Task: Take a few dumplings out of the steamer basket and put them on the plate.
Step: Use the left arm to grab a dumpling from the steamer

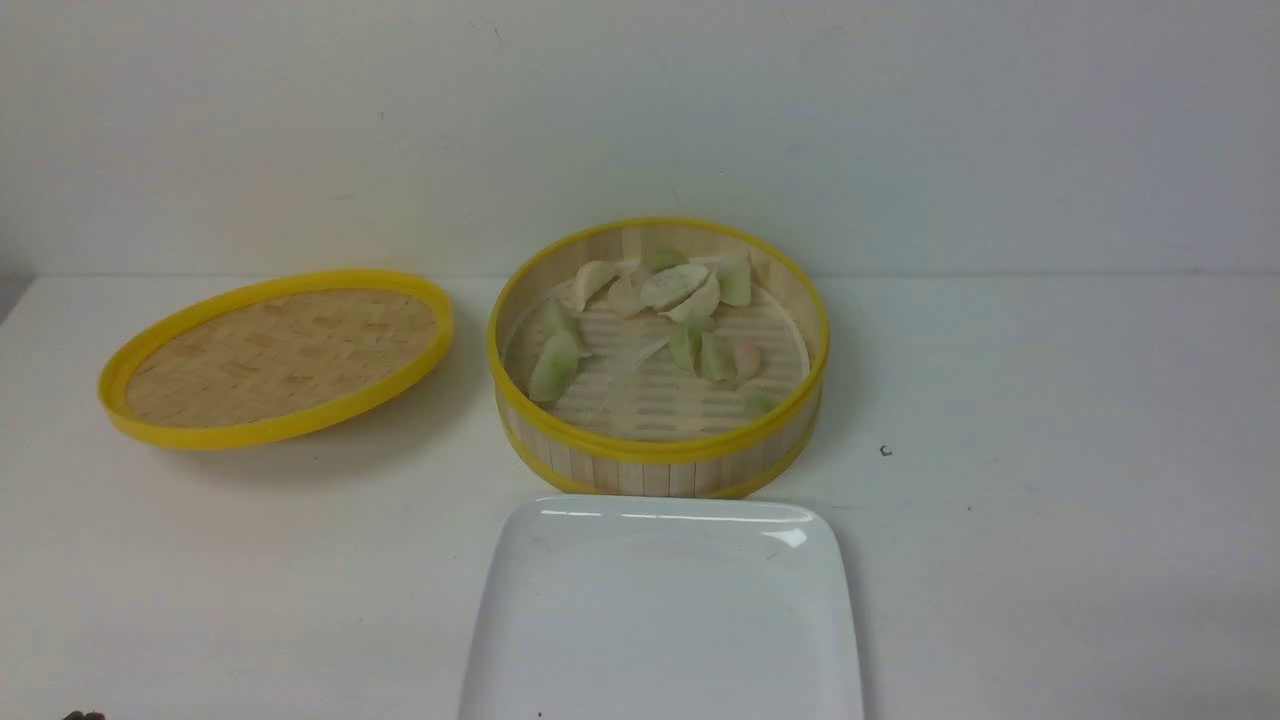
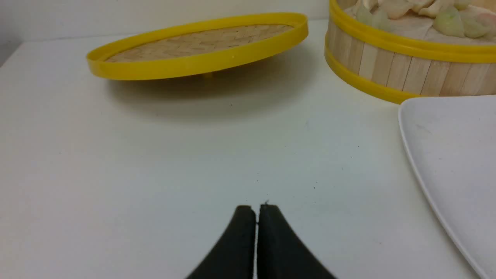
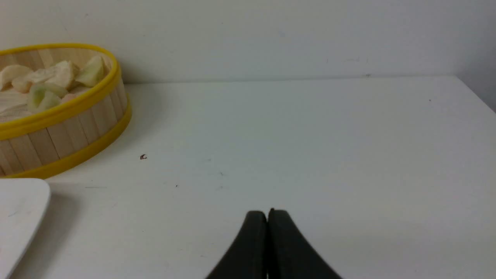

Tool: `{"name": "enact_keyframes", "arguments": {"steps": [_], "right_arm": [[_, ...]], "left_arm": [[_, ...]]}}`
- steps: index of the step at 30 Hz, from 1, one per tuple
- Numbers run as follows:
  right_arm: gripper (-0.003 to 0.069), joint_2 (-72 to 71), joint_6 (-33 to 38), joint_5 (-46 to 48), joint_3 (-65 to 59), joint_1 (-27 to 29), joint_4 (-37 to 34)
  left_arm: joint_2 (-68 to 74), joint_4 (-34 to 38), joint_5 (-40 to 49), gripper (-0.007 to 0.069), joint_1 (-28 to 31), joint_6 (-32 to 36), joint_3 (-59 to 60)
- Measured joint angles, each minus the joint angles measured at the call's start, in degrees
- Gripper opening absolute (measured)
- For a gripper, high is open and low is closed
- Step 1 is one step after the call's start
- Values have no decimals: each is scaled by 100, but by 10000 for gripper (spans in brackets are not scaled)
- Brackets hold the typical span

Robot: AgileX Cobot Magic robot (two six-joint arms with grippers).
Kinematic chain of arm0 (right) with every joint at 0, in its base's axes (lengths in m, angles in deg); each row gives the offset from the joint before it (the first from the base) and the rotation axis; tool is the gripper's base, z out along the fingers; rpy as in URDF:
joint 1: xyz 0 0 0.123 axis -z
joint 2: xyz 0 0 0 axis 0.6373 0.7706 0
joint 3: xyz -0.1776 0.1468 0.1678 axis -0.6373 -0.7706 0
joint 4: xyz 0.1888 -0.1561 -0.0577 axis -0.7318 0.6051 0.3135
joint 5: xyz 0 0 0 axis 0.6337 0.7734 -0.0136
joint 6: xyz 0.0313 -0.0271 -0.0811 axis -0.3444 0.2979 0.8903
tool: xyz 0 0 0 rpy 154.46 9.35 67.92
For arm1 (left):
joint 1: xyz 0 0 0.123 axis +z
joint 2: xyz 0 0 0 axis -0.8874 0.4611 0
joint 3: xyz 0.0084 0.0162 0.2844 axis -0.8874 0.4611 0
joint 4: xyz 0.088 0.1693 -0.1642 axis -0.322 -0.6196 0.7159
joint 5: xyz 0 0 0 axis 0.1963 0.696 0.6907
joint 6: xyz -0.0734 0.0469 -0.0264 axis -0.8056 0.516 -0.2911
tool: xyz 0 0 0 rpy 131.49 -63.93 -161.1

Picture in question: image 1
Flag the yellow rimmed bamboo steamer basket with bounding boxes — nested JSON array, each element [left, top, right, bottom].
[[486, 217, 831, 498]]

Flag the yellow rimmed bamboo steamer lid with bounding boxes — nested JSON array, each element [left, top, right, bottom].
[[97, 269, 454, 451]]

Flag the green dumpling top back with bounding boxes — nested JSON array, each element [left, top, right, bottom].
[[641, 249, 689, 274]]

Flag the pale green dumpling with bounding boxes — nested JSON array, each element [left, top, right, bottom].
[[527, 331, 581, 404]]

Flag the white square plate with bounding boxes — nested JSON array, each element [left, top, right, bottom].
[[458, 495, 867, 719]]

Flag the white dumpling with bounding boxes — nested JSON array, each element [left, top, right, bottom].
[[570, 260, 620, 313], [639, 263, 721, 323]]

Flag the pale pink dumpling back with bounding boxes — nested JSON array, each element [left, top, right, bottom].
[[605, 273, 648, 320]]

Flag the white dumpling back left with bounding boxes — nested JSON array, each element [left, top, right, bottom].
[[570, 260, 620, 313]]

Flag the green dumpling back right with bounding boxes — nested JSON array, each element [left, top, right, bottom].
[[716, 250, 753, 307]]

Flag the green dumpling centre left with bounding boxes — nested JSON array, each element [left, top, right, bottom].
[[667, 322, 704, 375]]

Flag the white dumpling centre back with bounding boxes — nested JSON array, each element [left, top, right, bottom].
[[639, 263, 721, 323]]

